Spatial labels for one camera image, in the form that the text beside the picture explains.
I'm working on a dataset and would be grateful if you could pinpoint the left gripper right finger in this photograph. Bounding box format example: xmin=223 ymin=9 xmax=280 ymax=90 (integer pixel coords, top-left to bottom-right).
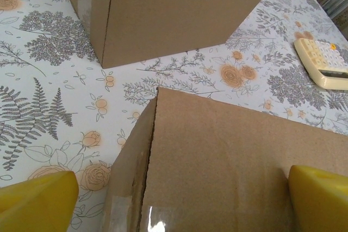
xmin=288 ymin=164 xmax=348 ymax=232

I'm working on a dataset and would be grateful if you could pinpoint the cream calculator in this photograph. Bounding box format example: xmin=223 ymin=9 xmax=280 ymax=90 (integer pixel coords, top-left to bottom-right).
xmin=294 ymin=37 xmax=348 ymax=91

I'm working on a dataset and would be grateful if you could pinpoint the brown cardboard box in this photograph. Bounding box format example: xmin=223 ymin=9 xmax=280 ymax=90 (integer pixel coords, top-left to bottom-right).
xmin=102 ymin=86 xmax=348 ymax=232
xmin=67 ymin=0 xmax=286 ymax=69

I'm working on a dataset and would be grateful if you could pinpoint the floral tablecloth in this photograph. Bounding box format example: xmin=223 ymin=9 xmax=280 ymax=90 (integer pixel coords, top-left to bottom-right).
xmin=0 ymin=0 xmax=348 ymax=232

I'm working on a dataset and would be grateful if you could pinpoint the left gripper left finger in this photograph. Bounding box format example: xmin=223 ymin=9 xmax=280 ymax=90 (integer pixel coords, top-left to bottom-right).
xmin=0 ymin=171 xmax=79 ymax=232

